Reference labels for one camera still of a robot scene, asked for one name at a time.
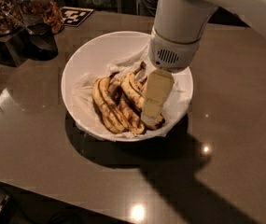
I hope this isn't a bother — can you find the white gripper with vent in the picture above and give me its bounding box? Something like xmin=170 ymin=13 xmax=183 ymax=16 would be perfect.
xmin=141 ymin=28 xmax=200 ymax=125

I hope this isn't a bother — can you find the spotted banana with long stem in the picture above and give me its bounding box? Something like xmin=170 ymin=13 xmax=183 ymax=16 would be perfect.
xmin=120 ymin=61 xmax=166 ymax=131

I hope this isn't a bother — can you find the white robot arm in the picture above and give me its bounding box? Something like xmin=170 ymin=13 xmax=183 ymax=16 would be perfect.
xmin=141 ymin=0 xmax=266 ymax=124

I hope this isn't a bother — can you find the small rear spotted banana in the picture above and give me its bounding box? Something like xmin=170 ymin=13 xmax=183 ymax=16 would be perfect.
xmin=135 ymin=77 xmax=147 ymax=92

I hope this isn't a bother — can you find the middle brown spotted banana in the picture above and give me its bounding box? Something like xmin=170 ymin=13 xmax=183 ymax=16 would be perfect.
xmin=108 ymin=80 xmax=146 ymax=134

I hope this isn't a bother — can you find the white bowl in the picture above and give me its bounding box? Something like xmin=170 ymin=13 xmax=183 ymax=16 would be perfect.
xmin=61 ymin=31 xmax=193 ymax=142

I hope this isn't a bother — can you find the leftmost spotted banana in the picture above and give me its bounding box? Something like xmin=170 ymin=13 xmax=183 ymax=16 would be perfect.
xmin=92 ymin=73 xmax=129 ymax=133

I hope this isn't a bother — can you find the white paper napkin liner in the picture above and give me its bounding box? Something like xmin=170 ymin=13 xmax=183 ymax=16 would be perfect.
xmin=69 ymin=37 xmax=193 ymax=142

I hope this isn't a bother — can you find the black white marker tag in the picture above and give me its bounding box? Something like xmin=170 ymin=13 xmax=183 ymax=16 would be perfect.
xmin=61 ymin=7 xmax=93 ymax=27

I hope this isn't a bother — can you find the glass jar of nuts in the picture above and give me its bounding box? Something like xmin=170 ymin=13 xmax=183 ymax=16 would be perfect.
xmin=17 ymin=0 xmax=63 ymax=34

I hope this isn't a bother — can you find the dark metal stand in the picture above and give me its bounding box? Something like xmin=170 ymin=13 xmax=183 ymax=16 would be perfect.
xmin=0 ymin=31 xmax=31 ymax=79

